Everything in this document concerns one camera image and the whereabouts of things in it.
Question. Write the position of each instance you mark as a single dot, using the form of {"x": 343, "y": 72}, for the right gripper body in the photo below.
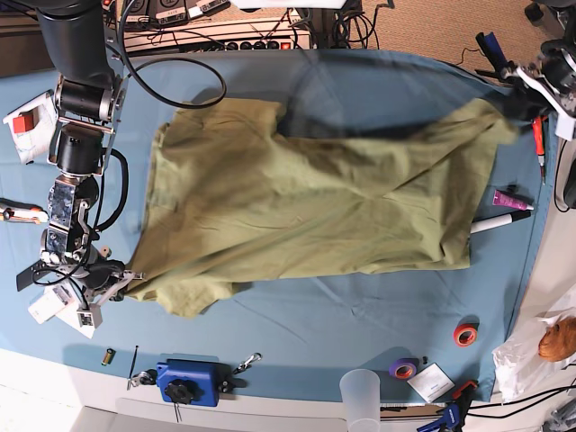
{"x": 100, "y": 279}

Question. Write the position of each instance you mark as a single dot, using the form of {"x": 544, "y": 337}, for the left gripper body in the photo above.
{"x": 555, "y": 82}

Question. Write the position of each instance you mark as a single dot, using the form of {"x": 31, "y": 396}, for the olive green t-shirt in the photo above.
{"x": 232, "y": 201}

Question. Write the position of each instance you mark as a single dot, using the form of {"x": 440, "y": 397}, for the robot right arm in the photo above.
{"x": 91, "y": 190}

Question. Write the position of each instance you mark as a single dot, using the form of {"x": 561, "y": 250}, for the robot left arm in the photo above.
{"x": 561, "y": 49}

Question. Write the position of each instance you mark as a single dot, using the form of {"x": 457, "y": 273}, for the orange black clamp right edge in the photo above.
{"x": 539, "y": 134}

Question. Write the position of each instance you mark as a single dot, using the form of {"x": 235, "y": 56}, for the blue black clamp top right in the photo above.
{"x": 495, "y": 56}

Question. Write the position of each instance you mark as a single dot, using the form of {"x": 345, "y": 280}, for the white paper sheet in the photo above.
{"x": 72, "y": 319}

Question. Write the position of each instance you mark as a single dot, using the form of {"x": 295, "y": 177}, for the clear plastic packaged item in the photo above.
{"x": 54, "y": 300}

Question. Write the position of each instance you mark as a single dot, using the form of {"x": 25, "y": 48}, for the thin black rod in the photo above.
{"x": 132, "y": 367}

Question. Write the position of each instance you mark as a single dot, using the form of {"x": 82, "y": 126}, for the small green yellow battery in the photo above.
{"x": 108, "y": 356}

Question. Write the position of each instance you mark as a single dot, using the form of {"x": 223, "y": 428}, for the black remote control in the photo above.
{"x": 27, "y": 276}

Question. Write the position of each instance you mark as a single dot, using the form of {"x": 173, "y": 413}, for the pink tube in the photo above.
{"x": 506, "y": 200}

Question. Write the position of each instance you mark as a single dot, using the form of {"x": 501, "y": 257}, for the orange white utility knife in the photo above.
{"x": 12, "y": 211}

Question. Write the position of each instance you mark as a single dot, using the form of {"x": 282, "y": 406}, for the white black marker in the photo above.
{"x": 499, "y": 221}

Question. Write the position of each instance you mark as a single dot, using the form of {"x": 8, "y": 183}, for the blue clamp block black knob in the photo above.
{"x": 189, "y": 382}

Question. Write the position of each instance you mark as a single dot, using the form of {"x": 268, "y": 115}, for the silver carabiner clip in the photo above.
{"x": 247, "y": 363}

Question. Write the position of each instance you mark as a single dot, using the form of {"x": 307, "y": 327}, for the brown furry object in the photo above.
{"x": 558, "y": 342}

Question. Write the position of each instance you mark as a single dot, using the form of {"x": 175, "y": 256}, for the red tape roll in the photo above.
{"x": 465, "y": 334}

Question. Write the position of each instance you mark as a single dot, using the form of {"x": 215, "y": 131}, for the white power strip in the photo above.
{"x": 220, "y": 33}

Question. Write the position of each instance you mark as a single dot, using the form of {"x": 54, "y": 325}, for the blue table cloth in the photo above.
{"x": 312, "y": 331}

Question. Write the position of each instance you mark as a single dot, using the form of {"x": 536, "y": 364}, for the white plastic bag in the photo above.
{"x": 518, "y": 366}

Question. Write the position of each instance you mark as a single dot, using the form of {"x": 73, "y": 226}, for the translucent plastic cup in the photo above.
{"x": 360, "y": 393}

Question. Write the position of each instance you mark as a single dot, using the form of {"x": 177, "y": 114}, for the purple tape roll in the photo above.
{"x": 404, "y": 368}

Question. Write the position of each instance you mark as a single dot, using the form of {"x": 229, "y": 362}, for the white card booklet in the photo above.
{"x": 431, "y": 383}

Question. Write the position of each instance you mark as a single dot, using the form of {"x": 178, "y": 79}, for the blue orange clamp bottom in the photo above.
{"x": 453, "y": 415}

